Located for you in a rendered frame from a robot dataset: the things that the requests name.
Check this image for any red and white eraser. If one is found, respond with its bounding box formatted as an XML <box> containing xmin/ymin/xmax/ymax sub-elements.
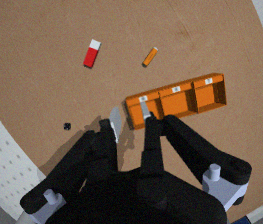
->
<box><xmin>83</xmin><ymin>39</ymin><xmax>102</xmax><ymax>67</ymax></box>

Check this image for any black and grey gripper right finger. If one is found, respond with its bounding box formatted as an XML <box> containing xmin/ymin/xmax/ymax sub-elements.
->
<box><xmin>136</xmin><ymin>101</ymin><xmax>252</xmax><ymax>216</ymax></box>

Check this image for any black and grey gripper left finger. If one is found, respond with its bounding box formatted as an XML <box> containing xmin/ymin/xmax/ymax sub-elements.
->
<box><xmin>20</xmin><ymin>107</ymin><xmax>122</xmax><ymax>224</ymax></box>

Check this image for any orange rack of bins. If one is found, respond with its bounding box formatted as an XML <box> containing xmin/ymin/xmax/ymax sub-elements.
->
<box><xmin>126</xmin><ymin>73</ymin><xmax>227</xmax><ymax>131</ymax></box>

